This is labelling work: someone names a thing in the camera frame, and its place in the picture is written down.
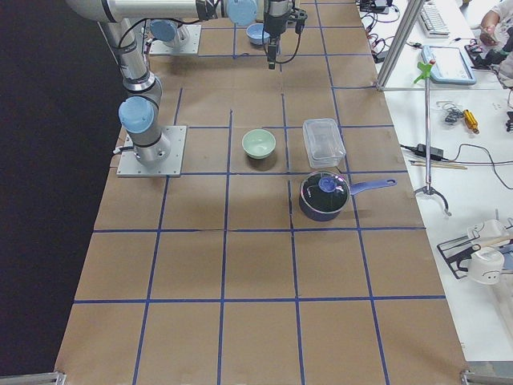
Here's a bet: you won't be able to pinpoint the black power adapter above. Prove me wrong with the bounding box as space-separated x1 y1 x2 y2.
414 144 444 160

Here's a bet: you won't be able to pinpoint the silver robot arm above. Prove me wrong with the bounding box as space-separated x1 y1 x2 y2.
67 0 264 176
149 1 308 70

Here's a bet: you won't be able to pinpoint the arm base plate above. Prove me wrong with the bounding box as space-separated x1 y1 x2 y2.
149 20 201 56
116 126 188 177

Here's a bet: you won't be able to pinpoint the blue pot with glass lid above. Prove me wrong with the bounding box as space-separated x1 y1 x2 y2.
298 171 397 221

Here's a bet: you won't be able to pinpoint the wooden chopsticks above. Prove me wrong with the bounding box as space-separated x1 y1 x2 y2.
409 160 467 170

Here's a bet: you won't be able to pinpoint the white keyboard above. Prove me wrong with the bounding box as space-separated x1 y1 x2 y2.
418 1 450 39

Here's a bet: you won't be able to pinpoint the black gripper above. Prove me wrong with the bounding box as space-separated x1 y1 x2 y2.
264 0 308 70

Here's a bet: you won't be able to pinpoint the metal stand with green clamp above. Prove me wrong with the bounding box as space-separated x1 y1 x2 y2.
414 59 451 217

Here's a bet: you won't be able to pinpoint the yellow screwdriver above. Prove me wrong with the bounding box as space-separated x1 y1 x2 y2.
463 109 479 134

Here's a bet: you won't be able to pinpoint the blue bowl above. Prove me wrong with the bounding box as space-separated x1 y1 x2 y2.
245 23 269 46

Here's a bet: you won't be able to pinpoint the clear plastic container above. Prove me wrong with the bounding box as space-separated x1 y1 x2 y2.
302 118 346 168

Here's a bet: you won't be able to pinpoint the blue teach pendant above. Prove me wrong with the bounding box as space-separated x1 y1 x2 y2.
421 45 476 85

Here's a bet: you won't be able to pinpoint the aluminium frame post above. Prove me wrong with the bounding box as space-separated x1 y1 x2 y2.
376 0 423 91

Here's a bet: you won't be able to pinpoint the white smiley cup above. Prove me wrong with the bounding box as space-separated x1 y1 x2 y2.
467 247 504 285

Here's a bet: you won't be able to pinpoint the green bowl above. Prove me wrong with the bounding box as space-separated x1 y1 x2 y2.
241 128 276 160

